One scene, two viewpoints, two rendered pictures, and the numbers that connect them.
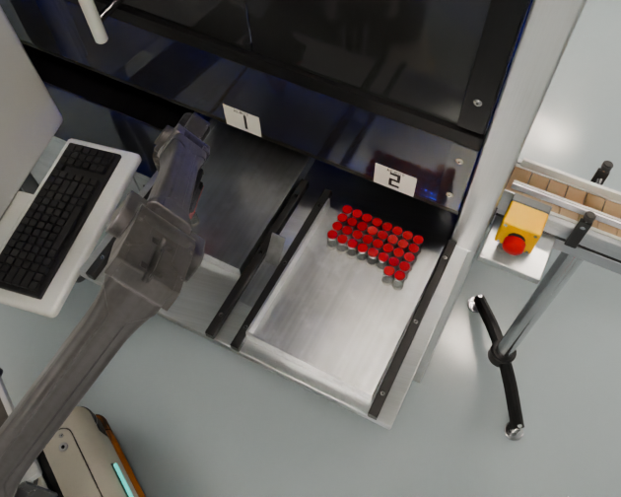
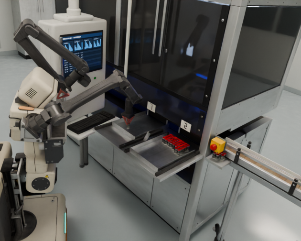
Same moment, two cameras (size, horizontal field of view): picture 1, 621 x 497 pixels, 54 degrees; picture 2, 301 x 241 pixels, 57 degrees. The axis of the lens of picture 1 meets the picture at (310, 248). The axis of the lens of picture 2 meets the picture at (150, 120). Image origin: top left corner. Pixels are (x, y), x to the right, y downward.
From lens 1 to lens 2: 1.04 m
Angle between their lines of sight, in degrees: 34
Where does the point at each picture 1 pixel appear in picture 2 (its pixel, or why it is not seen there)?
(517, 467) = not seen: outside the picture
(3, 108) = not seen: hidden behind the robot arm
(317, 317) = (151, 153)
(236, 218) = (139, 131)
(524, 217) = (218, 140)
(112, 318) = (109, 80)
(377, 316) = (168, 158)
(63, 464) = (49, 205)
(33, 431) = (83, 96)
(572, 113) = not seen: hidden behind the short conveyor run
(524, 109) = (216, 97)
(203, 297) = (122, 141)
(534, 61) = (217, 82)
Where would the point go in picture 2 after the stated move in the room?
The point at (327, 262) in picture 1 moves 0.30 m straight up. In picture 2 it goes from (160, 145) to (166, 105)
